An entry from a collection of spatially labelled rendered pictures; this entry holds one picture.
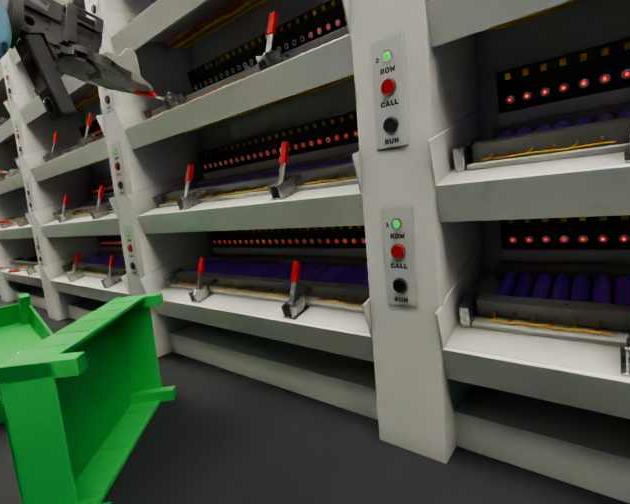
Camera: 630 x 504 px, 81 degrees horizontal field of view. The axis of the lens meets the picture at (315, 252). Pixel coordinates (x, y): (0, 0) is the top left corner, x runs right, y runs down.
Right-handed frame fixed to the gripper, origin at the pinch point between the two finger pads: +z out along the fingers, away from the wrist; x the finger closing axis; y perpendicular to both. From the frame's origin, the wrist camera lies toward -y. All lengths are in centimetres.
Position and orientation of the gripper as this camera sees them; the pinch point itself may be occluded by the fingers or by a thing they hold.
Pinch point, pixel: (142, 91)
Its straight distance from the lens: 81.0
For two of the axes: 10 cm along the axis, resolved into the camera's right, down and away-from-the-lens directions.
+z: 6.2, 0.7, 7.8
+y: 0.6, -10.0, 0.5
